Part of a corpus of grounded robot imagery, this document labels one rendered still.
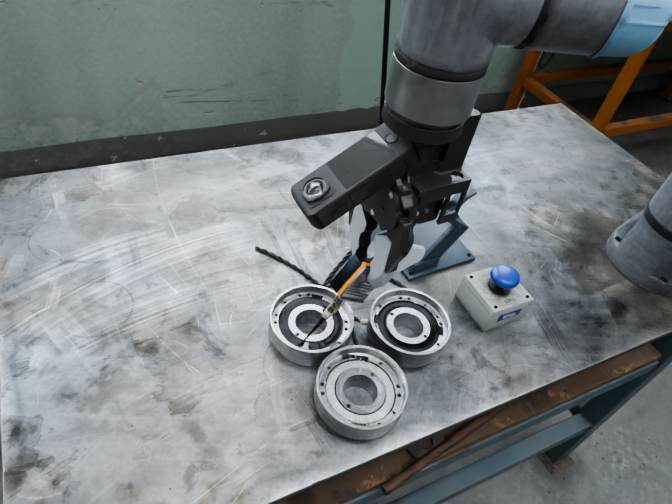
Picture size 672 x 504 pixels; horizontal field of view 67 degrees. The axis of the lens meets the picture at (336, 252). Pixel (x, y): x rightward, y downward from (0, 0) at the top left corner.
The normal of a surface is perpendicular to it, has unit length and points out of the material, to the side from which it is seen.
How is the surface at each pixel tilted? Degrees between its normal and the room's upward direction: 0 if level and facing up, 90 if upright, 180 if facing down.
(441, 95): 90
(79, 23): 90
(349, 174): 31
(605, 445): 0
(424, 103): 90
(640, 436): 0
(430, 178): 0
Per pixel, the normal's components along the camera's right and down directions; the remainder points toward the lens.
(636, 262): -0.77, 0.07
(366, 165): -0.33, -0.48
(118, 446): 0.14, -0.70
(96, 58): 0.42, 0.68
